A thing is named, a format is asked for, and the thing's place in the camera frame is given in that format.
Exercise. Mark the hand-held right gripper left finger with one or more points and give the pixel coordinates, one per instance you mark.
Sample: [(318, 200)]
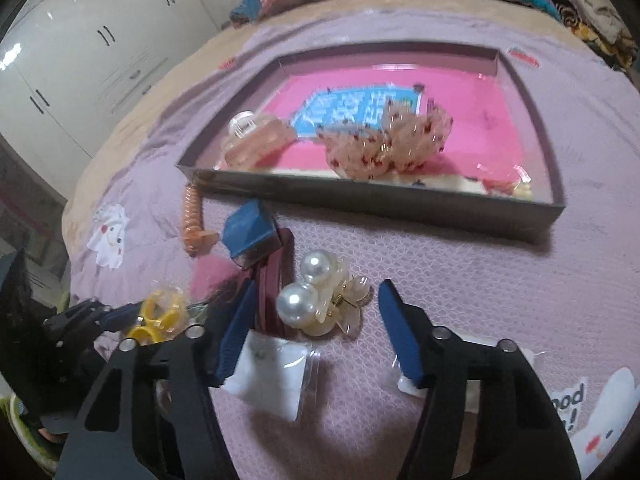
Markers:
[(235, 340)]

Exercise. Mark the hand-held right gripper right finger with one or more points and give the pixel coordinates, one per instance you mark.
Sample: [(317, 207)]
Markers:
[(400, 340)]

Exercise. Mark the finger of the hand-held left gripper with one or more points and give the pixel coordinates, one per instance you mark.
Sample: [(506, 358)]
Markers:
[(119, 319)]

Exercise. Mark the yellow rings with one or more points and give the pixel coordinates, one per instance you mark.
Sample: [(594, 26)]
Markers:
[(155, 315)]

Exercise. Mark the small white plastic bag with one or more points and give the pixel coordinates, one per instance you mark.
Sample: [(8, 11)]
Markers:
[(406, 386), (272, 375)]

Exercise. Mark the dark red hair clip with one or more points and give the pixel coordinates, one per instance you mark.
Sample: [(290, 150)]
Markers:
[(272, 280)]

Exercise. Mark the pearl hair claw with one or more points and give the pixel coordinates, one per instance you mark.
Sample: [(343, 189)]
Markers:
[(297, 305)]

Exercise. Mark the small blue box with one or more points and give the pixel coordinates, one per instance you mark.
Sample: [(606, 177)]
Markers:
[(245, 230)]

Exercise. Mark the grey box with pink lining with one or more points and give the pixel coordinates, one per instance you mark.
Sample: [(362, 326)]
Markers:
[(400, 205)]

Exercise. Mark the small clear packet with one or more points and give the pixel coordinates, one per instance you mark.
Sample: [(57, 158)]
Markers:
[(500, 180)]

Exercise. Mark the sheer dotted scrunchie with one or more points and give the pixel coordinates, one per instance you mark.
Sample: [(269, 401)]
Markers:
[(380, 150)]

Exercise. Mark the peach translucent hair clip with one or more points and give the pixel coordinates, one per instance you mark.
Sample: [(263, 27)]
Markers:
[(255, 145)]

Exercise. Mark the white wardrobe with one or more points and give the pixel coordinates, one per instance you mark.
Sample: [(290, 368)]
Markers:
[(100, 35)]

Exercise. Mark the pile of clothes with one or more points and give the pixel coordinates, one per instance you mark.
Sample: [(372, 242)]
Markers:
[(585, 5)]

